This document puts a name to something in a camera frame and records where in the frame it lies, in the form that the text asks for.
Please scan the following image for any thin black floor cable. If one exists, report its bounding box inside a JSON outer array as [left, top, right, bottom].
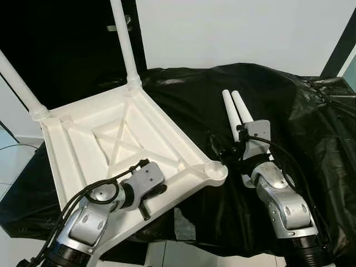
[[0, 142, 42, 152]]

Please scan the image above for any teal glass panel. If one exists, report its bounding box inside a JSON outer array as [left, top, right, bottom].
[[342, 53, 356, 92]]

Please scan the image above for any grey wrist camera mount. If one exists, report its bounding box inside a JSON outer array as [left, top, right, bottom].
[[239, 120, 271, 159], [129, 161, 166, 195]]

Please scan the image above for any silver door handle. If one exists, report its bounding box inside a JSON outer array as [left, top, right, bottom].
[[107, 16, 133, 32]]

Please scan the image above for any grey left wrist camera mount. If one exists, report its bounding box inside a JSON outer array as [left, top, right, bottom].
[[129, 161, 166, 195]]

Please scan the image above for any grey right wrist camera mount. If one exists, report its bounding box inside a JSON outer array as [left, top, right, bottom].
[[239, 120, 271, 159]]

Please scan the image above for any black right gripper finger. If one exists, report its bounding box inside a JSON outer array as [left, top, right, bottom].
[[207, 132, 224, 162]]

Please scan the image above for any black plastic cover sheet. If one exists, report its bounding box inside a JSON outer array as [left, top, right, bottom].
[[0, 62, 356, 259]]

